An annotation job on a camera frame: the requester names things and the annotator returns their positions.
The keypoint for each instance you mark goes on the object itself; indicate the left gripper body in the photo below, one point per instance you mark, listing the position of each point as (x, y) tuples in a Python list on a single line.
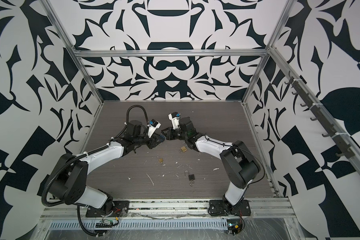
[(150, 141)]

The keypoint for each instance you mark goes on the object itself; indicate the white cable duct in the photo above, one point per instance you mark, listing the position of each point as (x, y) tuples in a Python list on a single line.
[(149, 224)]

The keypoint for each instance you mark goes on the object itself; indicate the black padlock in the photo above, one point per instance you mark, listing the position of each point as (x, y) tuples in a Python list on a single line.
[(191, 178)]

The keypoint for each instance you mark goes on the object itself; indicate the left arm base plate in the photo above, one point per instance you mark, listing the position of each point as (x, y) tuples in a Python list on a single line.
[(114, 209)]

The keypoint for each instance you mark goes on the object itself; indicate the aluminium front rail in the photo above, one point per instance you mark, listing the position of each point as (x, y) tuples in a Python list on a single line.
[(181, 208)]

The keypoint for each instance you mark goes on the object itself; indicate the wall hook rack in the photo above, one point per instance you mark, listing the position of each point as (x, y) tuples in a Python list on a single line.
[(322, 115)]

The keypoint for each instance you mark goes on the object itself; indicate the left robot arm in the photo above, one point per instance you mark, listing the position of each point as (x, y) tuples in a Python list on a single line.
[(67, 183)]

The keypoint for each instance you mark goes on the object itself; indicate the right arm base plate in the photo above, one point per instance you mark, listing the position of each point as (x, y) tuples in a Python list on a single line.
[(224, 208)]

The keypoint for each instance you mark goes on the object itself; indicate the circuit board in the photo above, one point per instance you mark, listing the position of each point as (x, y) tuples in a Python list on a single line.
[(235, 228), (107, 223)]

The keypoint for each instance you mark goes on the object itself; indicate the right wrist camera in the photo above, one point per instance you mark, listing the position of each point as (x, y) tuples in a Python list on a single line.
[(175, 120)]

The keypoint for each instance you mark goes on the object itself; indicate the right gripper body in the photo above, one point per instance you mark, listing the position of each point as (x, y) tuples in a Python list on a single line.
[(174, 135)]

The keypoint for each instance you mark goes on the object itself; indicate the right circuit board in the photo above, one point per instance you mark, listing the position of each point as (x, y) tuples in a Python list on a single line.
[(235, 228)]

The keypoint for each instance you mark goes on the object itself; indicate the left circuit board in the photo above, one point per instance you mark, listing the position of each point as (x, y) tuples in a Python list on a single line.
[(107, 223)]

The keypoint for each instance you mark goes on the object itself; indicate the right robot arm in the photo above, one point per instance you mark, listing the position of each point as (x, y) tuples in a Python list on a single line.
[(240, 164)]

